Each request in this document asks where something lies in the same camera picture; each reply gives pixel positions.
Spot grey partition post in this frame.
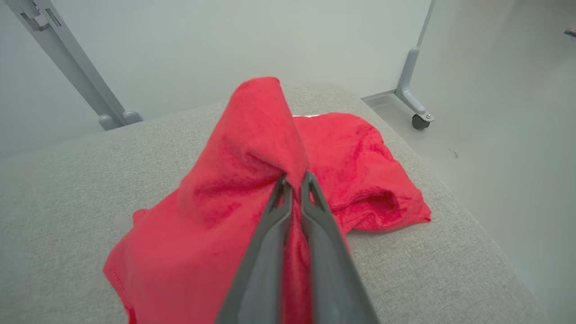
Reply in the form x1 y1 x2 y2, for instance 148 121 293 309
7 0 143 131

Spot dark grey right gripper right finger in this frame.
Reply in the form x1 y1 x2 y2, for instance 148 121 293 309
300 171 381 324

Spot red shorts with white stripes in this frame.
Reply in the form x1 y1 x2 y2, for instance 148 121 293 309
292 112 432 233

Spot red and white basketball jersey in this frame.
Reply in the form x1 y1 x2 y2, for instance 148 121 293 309
103 76 351 324

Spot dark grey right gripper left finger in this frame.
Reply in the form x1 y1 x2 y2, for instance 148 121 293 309
215 175 293 324

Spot grey partition leg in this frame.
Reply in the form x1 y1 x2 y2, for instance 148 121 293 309
362 0 436 122

